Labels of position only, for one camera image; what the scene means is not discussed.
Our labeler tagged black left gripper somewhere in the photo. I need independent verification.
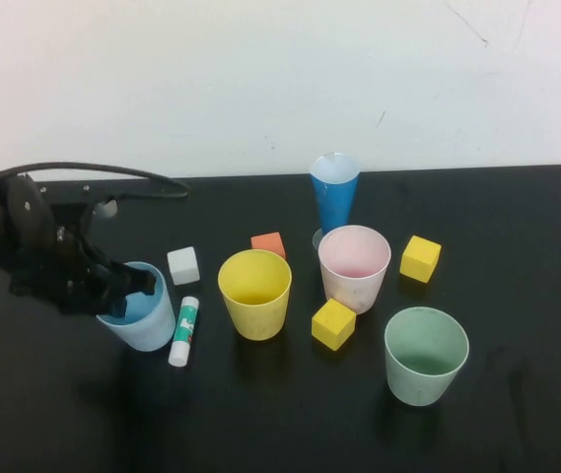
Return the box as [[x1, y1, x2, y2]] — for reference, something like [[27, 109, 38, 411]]
[[9, 224, 158, 318]]

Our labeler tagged light blue plastic cup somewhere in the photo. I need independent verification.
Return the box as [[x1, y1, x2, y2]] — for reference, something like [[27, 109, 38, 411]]
[[95, 260, 176, 353]]

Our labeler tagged green plastic cup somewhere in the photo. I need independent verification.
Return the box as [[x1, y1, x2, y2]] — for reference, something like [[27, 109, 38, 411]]
[[384, 305, 470, 408]]

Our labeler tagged white cube block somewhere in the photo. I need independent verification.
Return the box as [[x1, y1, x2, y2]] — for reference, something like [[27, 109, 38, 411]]
[[167, 245, 200, 287]]

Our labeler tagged green and white glue stick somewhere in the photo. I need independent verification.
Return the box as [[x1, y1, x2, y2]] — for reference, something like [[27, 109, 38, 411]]
[[168, 295, 199, 368]]

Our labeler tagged yellow plastic cup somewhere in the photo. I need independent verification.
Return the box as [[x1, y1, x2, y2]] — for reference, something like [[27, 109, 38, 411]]
[[217, 248, 294, 342]]

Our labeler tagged orange cube block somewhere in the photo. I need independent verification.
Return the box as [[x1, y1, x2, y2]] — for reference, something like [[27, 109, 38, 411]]
[[250, 232, 287, 261]]

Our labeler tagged yellow cube block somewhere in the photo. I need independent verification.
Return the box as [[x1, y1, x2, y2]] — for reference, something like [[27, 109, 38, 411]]
[[399, 235, 443, 285], [311, 298, 358, 352]]

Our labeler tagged tall blue paper cone cup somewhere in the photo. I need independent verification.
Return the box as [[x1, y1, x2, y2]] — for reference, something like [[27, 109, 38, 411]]
[[309, 152, 362, 250]]

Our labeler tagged pink plastic cup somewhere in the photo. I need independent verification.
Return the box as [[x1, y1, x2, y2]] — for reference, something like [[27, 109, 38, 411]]
[[316, 225, 392, 316]]

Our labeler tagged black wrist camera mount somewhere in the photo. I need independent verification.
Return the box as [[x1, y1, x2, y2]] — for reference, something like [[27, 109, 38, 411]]
[[37, 179, 166, 234]]

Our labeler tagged black cable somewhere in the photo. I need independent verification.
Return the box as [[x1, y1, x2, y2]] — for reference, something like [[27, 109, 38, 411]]
[[0, 161, 191, 201]]

